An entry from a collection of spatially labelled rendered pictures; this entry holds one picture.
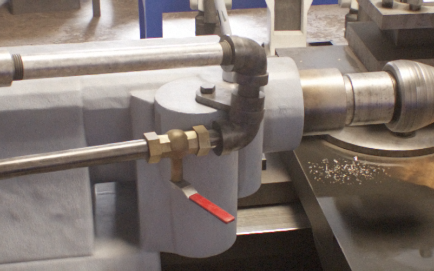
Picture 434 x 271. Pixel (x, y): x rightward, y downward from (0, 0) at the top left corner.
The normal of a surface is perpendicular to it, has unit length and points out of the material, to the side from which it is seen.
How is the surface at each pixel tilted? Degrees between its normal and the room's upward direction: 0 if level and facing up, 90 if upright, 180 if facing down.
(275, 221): 0
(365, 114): 99
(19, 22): 0
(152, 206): 79
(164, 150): 68
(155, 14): 90
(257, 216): 0
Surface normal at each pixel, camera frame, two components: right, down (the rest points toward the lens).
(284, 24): 0.03, 0.31
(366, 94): 0.12, -0.14
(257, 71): 0.30, 0.36
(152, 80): 0.07, -0.55
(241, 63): 0.44, 0.55
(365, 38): 0.00, -0.88
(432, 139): 0.37, -0.24
